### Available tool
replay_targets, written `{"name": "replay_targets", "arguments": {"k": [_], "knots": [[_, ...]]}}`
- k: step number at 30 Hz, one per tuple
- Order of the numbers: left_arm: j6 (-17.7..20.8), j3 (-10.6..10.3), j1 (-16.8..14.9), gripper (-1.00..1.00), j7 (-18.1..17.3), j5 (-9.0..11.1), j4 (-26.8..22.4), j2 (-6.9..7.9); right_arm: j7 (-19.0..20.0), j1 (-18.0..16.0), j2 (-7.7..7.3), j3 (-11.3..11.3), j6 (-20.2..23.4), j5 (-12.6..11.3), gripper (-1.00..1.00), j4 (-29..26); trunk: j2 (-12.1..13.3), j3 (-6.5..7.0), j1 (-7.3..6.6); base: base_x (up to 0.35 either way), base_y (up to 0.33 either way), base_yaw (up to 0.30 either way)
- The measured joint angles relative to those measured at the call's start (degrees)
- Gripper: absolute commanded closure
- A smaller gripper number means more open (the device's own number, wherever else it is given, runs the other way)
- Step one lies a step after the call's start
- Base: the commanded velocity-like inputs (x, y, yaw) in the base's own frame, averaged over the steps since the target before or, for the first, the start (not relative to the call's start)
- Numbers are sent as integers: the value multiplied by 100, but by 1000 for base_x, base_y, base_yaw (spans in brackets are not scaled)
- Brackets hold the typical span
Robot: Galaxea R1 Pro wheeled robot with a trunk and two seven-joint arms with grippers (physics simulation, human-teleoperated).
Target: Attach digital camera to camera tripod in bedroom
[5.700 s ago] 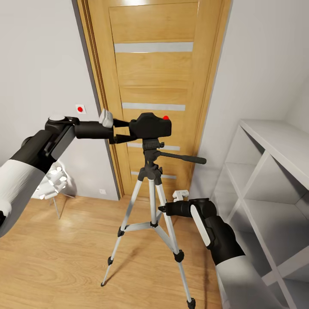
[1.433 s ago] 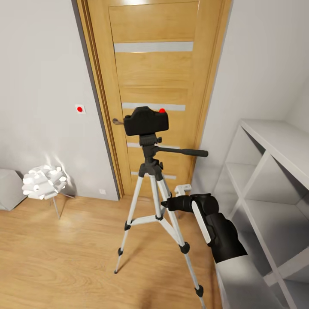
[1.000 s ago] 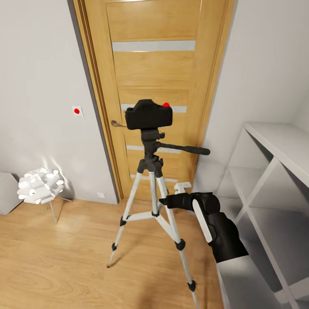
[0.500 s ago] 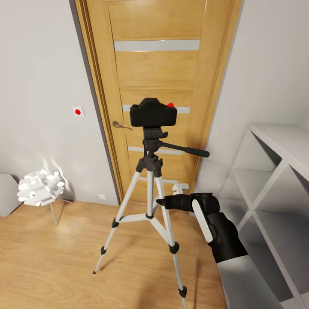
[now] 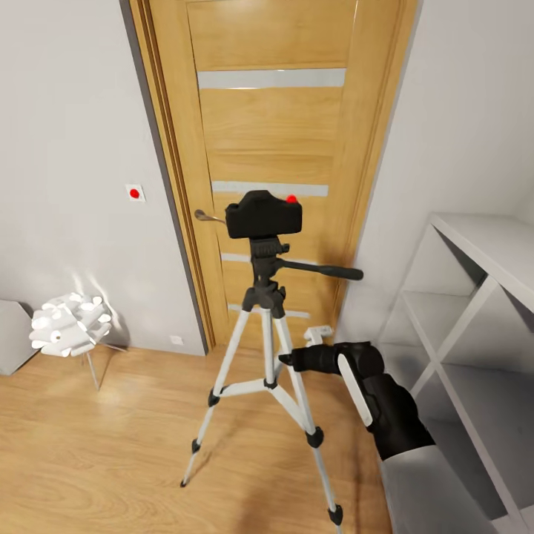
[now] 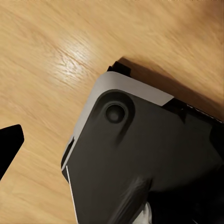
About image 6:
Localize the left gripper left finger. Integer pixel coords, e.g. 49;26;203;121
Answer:
0;124;24;180

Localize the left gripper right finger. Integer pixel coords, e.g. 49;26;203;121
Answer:
209;124;224;162

